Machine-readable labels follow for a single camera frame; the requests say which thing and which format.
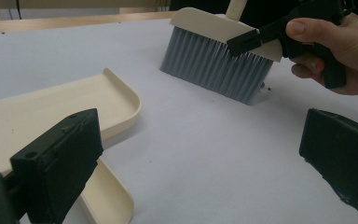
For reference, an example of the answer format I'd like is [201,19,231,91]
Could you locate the black hanging cable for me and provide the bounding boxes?
[14,0,22,21]

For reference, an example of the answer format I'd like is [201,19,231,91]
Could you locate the cream brush with grey bristles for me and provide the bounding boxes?
[159,0,283,105]

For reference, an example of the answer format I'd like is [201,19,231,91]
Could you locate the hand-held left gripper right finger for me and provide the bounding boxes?
[298,107,358,224]

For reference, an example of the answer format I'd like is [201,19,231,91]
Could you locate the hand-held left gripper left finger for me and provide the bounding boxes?
[9,107,104,224]

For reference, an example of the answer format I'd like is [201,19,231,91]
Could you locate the red beans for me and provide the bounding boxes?
[259,81,273,93]

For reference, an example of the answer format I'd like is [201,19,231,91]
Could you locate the wooden table edge strip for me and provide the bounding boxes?
[0,11,177,35]

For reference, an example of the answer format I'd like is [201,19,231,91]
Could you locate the cream plastic dustpan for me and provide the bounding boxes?
[0,67,143,224]

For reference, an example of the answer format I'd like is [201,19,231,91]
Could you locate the white table cover board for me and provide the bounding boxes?
[0,13,358,224]

